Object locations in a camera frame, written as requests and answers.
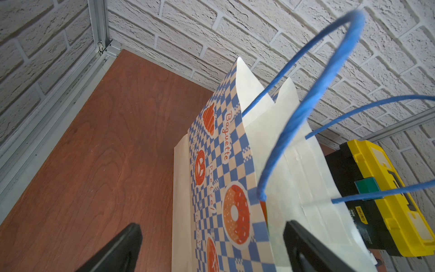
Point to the yellow black toolbox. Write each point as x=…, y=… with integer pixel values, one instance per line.
x=391, y=223

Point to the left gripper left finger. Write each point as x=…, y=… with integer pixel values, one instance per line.
x=118, y=255

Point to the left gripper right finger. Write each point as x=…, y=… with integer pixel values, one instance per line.
x=307, y=253

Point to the white blue checkered paper bag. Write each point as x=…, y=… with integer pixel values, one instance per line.
x=250, y=163

